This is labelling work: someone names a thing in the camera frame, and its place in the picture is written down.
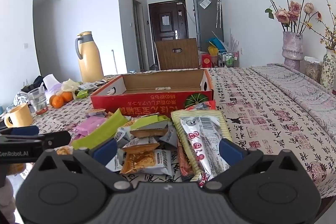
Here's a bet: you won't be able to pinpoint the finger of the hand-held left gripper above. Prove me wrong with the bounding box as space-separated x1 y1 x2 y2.
39 131 72 148
0 125 40 137

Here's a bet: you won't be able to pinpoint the pink textured vase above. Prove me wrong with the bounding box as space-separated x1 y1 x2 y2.
282 31 304 71

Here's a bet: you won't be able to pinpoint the yellow mug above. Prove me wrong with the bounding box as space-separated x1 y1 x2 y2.
4 103 34 128

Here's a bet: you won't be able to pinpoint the clear storage jar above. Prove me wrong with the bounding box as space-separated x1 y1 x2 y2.
304 56 323 83

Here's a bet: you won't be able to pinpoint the small cracker packet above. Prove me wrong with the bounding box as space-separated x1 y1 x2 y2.
56 146 73 156

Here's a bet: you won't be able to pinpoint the blue folded item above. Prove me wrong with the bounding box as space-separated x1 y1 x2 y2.
206 38 224 49

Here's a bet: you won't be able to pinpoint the floral white vase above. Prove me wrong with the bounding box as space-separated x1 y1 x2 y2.
320 47 336 94

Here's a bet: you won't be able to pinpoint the calligraphy print tablecloth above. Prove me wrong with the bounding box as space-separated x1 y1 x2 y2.
0 67 336 199

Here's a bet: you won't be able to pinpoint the yellow flower branches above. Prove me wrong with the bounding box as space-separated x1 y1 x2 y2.
314 1 336 51

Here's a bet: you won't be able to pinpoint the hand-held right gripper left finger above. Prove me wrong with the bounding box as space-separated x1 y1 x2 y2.
34 138 132 192

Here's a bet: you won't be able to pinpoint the wire storage rack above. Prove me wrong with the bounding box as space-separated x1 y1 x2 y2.
218 51 239 68

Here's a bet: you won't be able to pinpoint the white umbrella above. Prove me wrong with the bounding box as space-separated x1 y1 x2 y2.
215 0 223 28

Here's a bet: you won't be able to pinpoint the dried pink roses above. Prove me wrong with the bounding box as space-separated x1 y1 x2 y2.
253 0 322 33

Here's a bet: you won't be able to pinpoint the black bag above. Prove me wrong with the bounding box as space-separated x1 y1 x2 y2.
21 75 48 93

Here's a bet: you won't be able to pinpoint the white mop pole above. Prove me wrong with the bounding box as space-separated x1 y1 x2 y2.
111 49 117 75

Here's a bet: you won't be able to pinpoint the grey patterned folded cloth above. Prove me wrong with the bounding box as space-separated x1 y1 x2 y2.
249 63 336 141

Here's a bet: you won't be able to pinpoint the long green snack packet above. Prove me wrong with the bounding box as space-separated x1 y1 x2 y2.
72 109 131 150
130 114 172 130

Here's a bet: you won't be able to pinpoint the yellow thermos jug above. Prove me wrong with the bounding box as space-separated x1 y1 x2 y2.
75 31 104 83

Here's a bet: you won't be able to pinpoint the wooden chair back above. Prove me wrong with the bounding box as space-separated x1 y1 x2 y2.
155 38 200 71

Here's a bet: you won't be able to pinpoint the brown cracker packet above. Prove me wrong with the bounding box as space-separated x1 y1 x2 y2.
130 128 169 139

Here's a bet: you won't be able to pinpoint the grey refrigerator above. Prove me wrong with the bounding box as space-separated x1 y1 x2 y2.
193 0 224 53

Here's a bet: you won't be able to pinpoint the clear glass cup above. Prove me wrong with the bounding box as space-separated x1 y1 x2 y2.
27 86 49 116

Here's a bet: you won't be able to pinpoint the white dried pampas stalks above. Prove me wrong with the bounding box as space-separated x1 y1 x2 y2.
227 29 239 52

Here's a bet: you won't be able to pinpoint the cream rubber gloves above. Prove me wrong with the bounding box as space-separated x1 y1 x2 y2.
61 79 80 95

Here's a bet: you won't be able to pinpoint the red cardboard box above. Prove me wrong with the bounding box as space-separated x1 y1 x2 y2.
91 68 214 117

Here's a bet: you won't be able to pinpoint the silver white snack packet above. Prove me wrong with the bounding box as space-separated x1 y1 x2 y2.
79 82 98 90

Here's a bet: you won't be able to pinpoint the red gift box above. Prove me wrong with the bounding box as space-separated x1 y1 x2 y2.
201 53 213 68

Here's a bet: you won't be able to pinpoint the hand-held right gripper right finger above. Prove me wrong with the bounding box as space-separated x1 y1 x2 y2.
203 138 302 192

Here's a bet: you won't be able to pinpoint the grey barcode snack packet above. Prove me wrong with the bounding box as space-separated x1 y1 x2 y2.
114 127 132 149

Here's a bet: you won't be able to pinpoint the dark brown door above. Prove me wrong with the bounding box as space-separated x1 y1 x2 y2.
148 0 190 69

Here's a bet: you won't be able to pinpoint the pink snack packet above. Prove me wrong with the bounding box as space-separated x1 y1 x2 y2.
72 116 109 140

